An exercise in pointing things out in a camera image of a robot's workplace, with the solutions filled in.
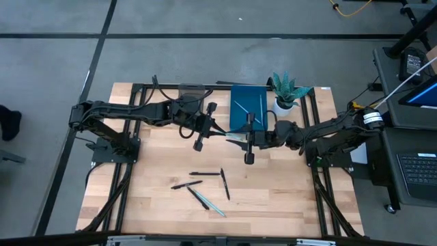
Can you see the black crossbeam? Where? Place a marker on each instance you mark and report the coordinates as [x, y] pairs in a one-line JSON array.
[[51, 241]]

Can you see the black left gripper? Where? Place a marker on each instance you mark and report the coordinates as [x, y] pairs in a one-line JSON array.
[[206, 128]]

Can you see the black computer monitor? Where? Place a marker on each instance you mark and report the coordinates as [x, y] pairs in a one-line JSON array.
[[421, 95]]

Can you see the black keyboard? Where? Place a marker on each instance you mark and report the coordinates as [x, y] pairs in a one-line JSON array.
[[420, 174]]

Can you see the grey translucent plastic bin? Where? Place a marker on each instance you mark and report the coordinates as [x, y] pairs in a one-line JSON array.
[[191, 90]]

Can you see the black power strip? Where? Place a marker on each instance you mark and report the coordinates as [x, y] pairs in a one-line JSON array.
[[375, 87]]

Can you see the green snake plant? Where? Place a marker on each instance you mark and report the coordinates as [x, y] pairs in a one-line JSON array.
[[286, 90]]

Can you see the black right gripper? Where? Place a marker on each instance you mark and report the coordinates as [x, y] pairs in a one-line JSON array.
[[261, 140]]

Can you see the person's foot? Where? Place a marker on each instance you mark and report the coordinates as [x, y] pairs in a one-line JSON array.
[[10, 123]]

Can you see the black caster wheel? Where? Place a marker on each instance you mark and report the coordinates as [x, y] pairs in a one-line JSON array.
[[391, 209]]

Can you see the blue plastic tray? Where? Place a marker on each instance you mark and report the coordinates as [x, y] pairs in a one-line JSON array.
[[240, 119]]

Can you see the silver bracket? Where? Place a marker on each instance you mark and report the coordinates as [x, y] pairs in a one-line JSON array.
[[124, 241], [315, 242]]

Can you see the white label sticker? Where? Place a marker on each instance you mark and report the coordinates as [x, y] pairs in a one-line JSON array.
[[325, 88]]

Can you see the yellow power plug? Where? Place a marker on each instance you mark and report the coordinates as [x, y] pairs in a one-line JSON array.
[[356, 105]]

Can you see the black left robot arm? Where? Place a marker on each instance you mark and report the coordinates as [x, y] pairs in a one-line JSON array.
[[136, 111]]

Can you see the grey furniture leg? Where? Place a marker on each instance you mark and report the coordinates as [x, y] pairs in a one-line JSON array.
[[12, 157]]

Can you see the white plant pot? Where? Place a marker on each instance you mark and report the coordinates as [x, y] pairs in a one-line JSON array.
[[281, 109]]

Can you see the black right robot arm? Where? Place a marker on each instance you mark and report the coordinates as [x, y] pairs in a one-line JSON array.
[[327, 133]]

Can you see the black aluminium table frame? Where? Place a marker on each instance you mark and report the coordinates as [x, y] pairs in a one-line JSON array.
[[160, 87]]

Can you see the black pen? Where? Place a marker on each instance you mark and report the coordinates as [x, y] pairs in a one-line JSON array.
[[186, 184], [198, 198], [225, 184], [205, 173]]

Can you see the white paper sheet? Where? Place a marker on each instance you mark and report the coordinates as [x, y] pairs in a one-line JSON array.
[[360, 155]]

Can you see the black power supply box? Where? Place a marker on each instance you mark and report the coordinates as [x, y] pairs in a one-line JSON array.
[[413, 65]]

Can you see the light blue pencil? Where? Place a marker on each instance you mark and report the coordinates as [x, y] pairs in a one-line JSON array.
[[240, 106]]

